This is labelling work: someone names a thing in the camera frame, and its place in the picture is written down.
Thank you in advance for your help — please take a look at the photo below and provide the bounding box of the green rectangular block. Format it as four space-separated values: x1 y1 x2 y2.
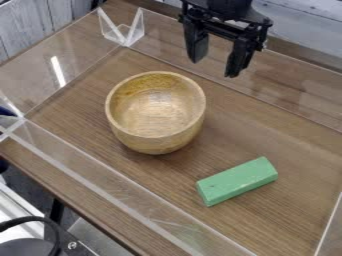
196 157 277 207

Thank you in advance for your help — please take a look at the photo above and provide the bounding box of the brown wooden bowl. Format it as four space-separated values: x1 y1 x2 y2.
104 71 205 155

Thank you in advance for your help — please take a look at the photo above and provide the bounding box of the clear acrylic corner bracket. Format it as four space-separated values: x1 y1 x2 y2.
96 8 144 47

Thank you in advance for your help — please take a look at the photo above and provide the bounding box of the black table leg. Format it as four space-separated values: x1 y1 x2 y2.
49 199 64 224

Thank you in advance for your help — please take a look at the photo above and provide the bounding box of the clear acrylic tray wall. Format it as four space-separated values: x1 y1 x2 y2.
0 1 342 256

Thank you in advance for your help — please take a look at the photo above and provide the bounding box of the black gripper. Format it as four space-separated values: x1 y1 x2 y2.
178 0 272 78

